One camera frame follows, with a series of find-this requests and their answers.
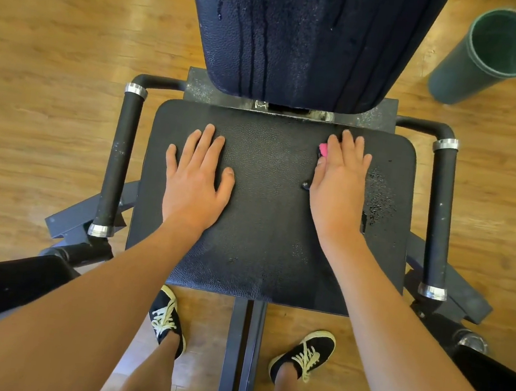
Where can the person's left leg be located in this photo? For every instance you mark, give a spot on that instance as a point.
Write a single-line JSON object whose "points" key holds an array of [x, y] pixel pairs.
{"points": [[149, 376]]}

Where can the person's left black shoe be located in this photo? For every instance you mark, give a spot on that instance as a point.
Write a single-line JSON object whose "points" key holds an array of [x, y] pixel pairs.
{"points": [[166, 317]]}

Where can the person's left forearm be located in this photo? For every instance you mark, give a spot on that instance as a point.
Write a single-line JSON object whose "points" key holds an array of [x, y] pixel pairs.
{"points": [[67, 320]]}

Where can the person's left hand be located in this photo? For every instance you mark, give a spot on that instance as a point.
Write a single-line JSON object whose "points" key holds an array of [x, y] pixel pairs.
{"points": [[194, 186]]}

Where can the person's black shoe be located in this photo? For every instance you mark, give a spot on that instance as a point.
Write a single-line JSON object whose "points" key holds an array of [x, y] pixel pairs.
{"points": [[303, 354], [166, 317]]}

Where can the person's right black shoe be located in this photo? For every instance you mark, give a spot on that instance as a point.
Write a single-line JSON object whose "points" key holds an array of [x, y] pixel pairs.
{"points": [[303, 354]]}

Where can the pink cleaning cloth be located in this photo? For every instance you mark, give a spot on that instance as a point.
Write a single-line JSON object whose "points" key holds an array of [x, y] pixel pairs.
{"points": [[323, 149]]}

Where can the person's right forearm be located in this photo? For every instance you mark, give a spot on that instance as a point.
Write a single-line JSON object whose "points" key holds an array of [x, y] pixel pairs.
{"points": [[406, 358]]}

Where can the person's right hand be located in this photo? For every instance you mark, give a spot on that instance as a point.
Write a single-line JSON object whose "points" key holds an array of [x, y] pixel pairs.
{"points": [[340, 193]]}

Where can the dark green plastic bucket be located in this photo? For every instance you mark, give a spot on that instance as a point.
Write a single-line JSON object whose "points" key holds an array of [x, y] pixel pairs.
{"points": [[482, 65]]}

